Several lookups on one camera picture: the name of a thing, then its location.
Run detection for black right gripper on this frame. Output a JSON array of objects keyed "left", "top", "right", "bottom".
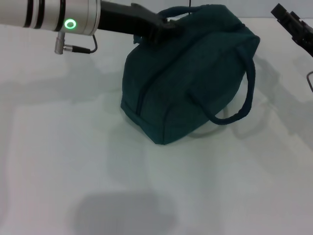
[{"left": 270, "top": 3, "right": 313, "bottom": 56}]

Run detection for left arm cable with connector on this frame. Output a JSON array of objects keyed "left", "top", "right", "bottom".
[{"left": 54, "top": 31, "right": 98, "bottom": 56}]

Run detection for dark teal insulated lunch bag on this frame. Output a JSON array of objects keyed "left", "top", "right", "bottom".
[{"left": 119, "top": 4, "right": 261, "bottom": 145}]

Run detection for right arm cable with connector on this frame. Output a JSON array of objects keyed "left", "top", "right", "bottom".
[{"left": 305, "top": 70, "right": 313, "bottom": 94}]

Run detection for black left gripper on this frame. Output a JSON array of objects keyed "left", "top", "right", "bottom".
[{"left": 97, "top": 0, "right": 185, "bottom": 47}]

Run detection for arm cable with connector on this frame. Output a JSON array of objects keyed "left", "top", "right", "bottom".
[
  {"left": 305, "top": 70, "right": 313, "bottom": 94},
  {"left": 54, "top": 31, "right": 98, "bottom": 56}
]

